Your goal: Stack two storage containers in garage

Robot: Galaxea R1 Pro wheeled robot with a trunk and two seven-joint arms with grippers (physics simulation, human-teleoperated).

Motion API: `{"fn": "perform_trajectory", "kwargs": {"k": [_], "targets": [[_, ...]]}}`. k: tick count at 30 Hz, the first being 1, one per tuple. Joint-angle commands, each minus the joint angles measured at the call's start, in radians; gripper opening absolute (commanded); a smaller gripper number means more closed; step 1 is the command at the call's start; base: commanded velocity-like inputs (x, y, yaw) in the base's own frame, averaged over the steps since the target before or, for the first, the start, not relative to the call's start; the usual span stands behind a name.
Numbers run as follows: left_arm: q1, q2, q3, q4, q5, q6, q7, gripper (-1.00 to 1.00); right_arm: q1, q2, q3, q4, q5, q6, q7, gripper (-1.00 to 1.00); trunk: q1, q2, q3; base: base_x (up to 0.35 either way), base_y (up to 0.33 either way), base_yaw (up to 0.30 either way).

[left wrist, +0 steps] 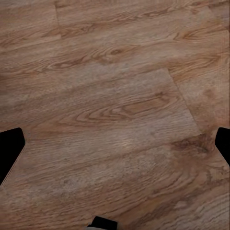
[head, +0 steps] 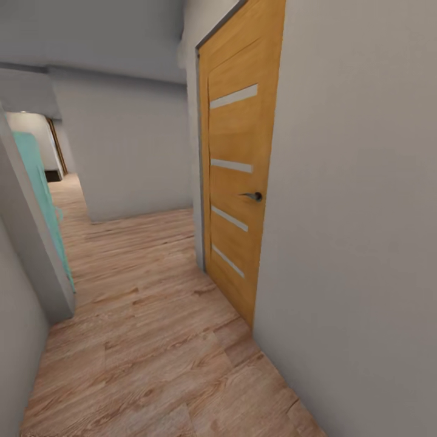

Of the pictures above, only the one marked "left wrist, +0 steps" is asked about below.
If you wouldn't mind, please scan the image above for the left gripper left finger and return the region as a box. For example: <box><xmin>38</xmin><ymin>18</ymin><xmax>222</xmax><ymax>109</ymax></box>
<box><xmin>0</xmin><ymin>127</ymin><xmax>25</xmax><ymax>185</ymax></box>

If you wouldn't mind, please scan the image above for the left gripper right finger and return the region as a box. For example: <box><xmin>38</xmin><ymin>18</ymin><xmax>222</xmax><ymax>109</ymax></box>
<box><xmin>215</xmin><ymin>127</ymin><xmax>230</xmax><ymax>165</ymax></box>

